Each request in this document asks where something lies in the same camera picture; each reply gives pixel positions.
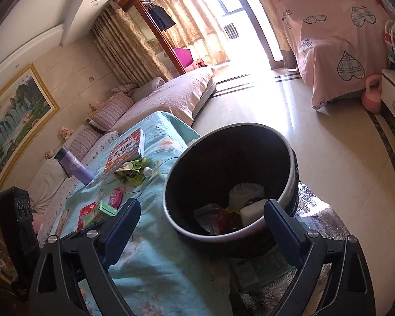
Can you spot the red white drink carton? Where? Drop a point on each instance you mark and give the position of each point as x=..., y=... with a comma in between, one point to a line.
x=87, y=210

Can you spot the framed landscape painting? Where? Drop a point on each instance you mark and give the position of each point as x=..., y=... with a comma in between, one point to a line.
x=26, y=107

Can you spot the beige left curtain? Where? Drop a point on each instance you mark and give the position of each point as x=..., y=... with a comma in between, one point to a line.
x=125, y=48

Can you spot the purple thermos bottle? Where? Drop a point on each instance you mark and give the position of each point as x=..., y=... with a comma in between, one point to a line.
x=73, y=166

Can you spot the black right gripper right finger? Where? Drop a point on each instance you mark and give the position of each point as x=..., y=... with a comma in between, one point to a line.
x=349, y=289

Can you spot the red crumpled snack bag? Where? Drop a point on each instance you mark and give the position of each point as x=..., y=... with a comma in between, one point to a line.
x=228, y=222

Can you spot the black round trash bin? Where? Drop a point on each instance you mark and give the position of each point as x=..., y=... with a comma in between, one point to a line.
x=210, y=168

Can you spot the green drink carton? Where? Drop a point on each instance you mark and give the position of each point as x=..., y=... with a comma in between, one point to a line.
x=105, y=210

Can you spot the yellow snack wrapper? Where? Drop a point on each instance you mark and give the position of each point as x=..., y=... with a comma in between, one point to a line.
x=231, y=209

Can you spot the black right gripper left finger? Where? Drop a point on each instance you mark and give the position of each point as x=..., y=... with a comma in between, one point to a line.
x=83, y=255

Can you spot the green spout pouch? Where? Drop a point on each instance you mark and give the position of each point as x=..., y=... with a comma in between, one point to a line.
x=134, y=172

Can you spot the pink heart-print cover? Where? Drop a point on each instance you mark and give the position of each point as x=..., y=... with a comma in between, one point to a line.
x=337, y=44

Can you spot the light blue floral tablecloth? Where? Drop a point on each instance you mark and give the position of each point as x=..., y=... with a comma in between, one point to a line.
x=157, y=273

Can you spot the red children book stack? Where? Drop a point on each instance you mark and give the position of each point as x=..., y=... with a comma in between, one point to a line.
x=129, y=149

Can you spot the pink sofa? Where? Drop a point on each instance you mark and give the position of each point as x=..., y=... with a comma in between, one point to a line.
x=183, y=97

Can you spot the magenta chair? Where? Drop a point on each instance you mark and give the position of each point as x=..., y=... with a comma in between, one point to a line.
x=184, y=56

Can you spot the white pillow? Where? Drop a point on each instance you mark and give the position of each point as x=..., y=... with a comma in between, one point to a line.
x=45, y=184

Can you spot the pink kettlebell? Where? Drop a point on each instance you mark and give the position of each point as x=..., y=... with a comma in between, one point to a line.
x=371, y=97

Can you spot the white sponge block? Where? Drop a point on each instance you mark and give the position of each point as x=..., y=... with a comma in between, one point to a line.
x=252, y=212

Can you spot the pink spoon-shaped pouch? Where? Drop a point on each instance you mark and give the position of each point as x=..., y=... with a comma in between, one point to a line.
x=115, y=198

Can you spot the dark hanging garment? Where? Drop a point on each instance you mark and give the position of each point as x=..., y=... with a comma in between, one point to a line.
x=160, y=17

